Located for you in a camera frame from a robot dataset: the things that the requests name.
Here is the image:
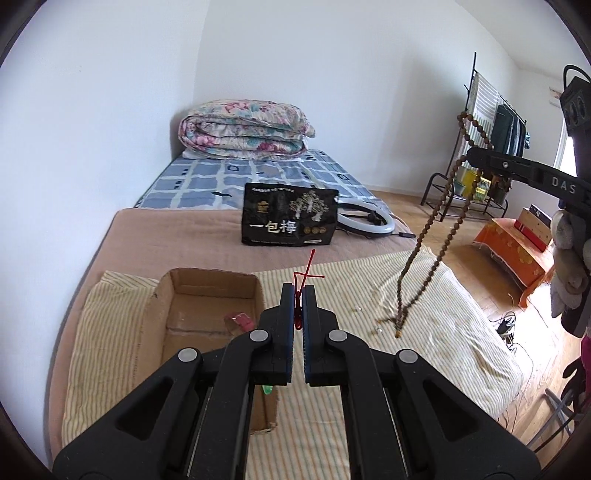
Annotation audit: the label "red cord green pendant necklace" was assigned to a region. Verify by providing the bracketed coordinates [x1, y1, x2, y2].
[262, 248, 327, 397]

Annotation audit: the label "long brown bead mala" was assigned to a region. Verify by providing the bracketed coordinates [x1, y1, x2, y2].
[375, 112, 512, 337]

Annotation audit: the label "red strap wristwatch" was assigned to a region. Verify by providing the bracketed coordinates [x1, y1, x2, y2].
[224, 312, 256, 336]

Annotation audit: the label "gloved right hand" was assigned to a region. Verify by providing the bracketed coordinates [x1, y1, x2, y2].
[551, 209, 590, 318]

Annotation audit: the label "dark hanging clothes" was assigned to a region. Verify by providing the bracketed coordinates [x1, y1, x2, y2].
[491, 103, 531, 157]

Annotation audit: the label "books on orange table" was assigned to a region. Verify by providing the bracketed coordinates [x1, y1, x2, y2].
[514, 208, 552, 252]

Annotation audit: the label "yellow green box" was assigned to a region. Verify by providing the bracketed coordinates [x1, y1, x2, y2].
[454, 166, 491, 202]

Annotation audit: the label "black clothes rack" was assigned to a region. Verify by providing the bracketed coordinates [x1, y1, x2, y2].
[421, 62, 530, 221]

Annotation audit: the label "striped hanging towel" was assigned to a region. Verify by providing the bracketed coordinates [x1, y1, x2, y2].
[460, 71, 501, 155]

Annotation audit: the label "orange covered low table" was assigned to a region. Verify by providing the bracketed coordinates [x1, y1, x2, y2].
[473, 218, 555, 309]

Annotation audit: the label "open brown cardboard box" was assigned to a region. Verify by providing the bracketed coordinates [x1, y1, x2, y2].
[138, 268, 280, 437]

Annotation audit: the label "yellow striped towel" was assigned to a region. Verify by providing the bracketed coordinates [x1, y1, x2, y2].
[60, 250, 523, 479]

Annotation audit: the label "black snack bag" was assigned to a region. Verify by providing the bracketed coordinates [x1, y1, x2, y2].
[242, 183, 339, 247]

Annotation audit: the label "bed with brown blanket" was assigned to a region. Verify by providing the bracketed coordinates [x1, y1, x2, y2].
[48, 148, 525, 480]

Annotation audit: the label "blue checkered bed sheet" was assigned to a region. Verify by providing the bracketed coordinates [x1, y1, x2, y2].
[135, 150, 388, 210]

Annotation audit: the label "folded floral quilt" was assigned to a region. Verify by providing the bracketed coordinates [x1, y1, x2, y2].
[177, 99, 315, 160]

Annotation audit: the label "white ring light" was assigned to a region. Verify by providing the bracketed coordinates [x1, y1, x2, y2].
[338, 199, 396, 238]

